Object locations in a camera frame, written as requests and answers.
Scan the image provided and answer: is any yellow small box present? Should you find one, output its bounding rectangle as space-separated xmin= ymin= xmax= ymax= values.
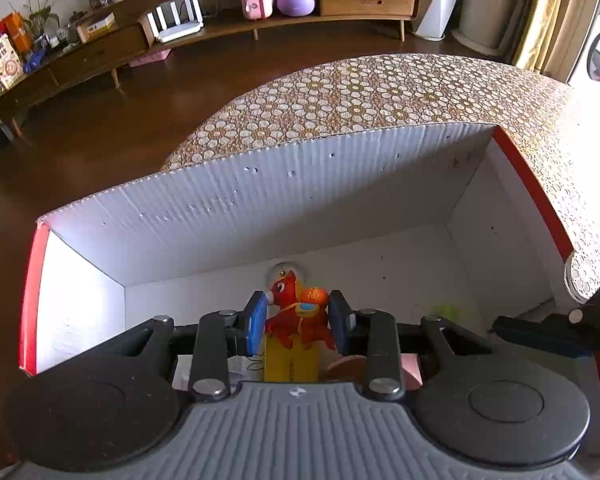
xmin=263 ymin=332 xmax=321 ymax=383

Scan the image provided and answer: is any printed snack bag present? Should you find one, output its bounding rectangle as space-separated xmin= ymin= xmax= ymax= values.
xmin=0 ymin=34 xmax=27 ymax=93

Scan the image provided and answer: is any red horse toy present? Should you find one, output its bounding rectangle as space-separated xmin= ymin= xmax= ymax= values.
xmin=264 ymin=269 xmax=337 ymax=352

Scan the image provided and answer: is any blue small toy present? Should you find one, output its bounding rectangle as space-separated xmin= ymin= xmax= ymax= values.
xmin=22 ymin=49 xmax=48 ymax=75

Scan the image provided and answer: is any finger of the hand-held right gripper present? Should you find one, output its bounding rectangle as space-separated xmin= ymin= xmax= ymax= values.
xmin=492 ymin=265 xmax=600 ymax=361

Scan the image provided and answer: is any yellow white small carton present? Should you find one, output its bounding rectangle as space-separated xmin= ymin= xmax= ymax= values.
xmin=75 ymin=12 xmax=117 ymax=43

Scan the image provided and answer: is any covered standing air conditioner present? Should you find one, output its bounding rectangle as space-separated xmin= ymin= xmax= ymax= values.
xmin=452 ymin=0 xmax=541 ymax=57

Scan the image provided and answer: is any white router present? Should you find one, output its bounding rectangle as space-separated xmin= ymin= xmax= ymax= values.
xmin=145 ymin=0 xmax=204 ymax=43

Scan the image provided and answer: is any wooden drawer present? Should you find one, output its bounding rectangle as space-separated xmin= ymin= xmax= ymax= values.
xmin=320 ymin=0 xmax=417 ymax=17

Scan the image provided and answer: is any white planter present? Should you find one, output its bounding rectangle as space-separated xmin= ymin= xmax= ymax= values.
xmin=412 ymin=0 xmax=463 ymax=42

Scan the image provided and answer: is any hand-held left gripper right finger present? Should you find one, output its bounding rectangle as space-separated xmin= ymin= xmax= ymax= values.
xmin=328 ymin=290 xmax=496 ymax=402

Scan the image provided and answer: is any wooden media cabinet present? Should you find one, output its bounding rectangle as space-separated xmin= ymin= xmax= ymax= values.
xmin=0 ymin=0 xmax=426 ymax=137

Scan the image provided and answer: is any orange box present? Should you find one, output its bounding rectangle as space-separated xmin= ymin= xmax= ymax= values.
xmin=0 ymin=12 xmax=33 ymax=56

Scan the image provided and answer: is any thin leafy plant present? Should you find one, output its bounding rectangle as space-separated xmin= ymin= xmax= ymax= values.
xmin=10 ymin=0 xmax=61 ymax=41

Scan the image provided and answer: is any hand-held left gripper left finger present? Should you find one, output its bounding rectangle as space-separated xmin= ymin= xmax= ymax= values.
xmin=97 ymin=290 xmax=268 ymax=402

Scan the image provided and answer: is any pink flat box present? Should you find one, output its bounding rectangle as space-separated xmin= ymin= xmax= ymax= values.
xmin=129 ymin=50 xmax=172 ymax=67

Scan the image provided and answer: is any yellow curtain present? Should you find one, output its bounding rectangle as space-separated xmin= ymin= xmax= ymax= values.
xmin=510 ymin=0 xmax=568 ymax=73

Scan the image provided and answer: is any red cardboard box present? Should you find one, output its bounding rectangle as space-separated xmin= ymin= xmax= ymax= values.
xmin=19 ymin=122 xmax=600 ymax=467

